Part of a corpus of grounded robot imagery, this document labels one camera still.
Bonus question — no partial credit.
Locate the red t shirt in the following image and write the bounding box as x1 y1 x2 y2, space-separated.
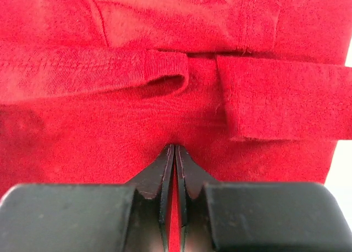
1 0 351 251

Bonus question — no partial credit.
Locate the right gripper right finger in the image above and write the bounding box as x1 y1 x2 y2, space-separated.
175 146 351 251

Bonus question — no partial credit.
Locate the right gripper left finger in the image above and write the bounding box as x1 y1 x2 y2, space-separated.
1 145 175 251

